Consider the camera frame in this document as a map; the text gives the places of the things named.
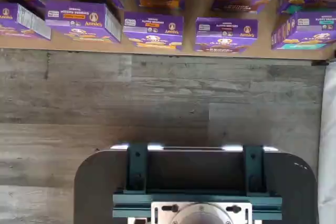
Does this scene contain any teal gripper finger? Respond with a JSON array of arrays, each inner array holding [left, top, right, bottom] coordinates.
[[243, 144, 265, 196], [127, 144, 148, 196]]

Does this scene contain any white fabric curtain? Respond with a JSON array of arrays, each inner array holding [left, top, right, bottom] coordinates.
[[317, 61, 336, 224]]

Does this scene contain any tan wooden shelf board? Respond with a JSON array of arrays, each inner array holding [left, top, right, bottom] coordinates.
[[0, 0, 336, 61]]

